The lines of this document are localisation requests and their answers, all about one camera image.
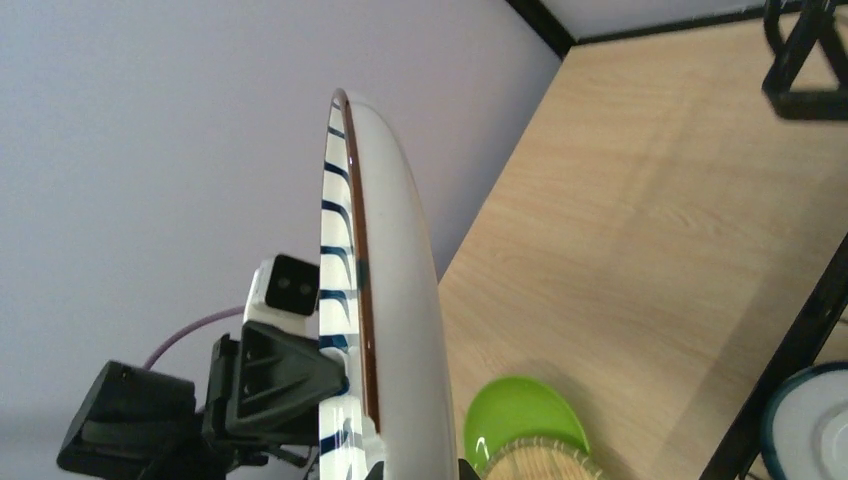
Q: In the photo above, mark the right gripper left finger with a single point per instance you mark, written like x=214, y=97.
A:
x=376, y=472

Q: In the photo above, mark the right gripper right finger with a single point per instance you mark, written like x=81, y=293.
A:
x=466, y=471

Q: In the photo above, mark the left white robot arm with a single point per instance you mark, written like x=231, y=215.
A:
x=136, y=423

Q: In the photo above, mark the round woven bamboo plate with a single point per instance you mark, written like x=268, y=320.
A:
x=540, y=458

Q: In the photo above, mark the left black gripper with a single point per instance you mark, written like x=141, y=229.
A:
x=265, y=388

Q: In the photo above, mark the green plastic plate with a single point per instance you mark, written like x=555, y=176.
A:
x=513, y=408

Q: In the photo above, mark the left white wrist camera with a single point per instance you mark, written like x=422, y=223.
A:
x=283, y=294

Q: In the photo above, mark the black wire dish rack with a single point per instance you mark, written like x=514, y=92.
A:
x=806, y=81

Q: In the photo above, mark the white bowl with dark rim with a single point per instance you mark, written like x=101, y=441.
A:
x=803, y=433

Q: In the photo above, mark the blue striped white plate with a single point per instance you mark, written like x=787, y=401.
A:
x=378, y=309

